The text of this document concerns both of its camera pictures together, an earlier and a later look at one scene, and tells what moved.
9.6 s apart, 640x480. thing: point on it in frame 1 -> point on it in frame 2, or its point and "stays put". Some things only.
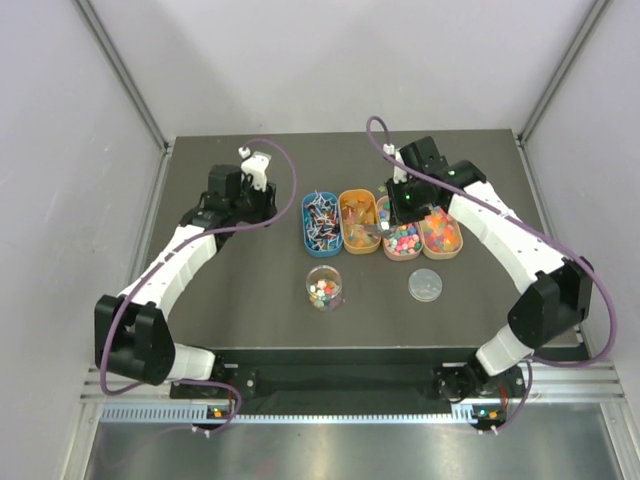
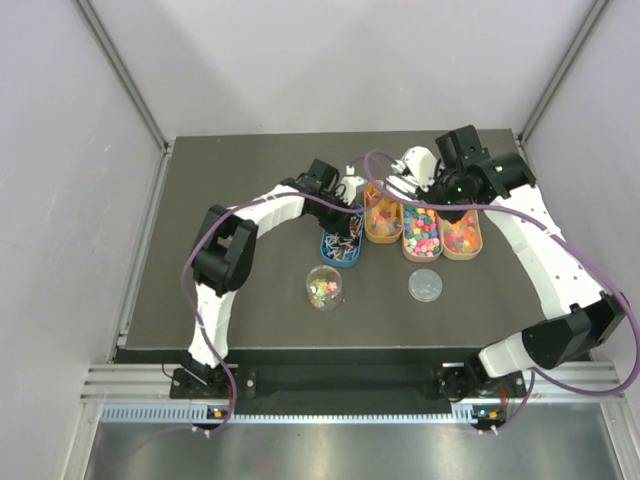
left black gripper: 261,204 -> 338,221
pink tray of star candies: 408,241 -> 422,234
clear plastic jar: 324,284 stays put
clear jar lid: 425,285 stays put
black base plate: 326,390 stays put
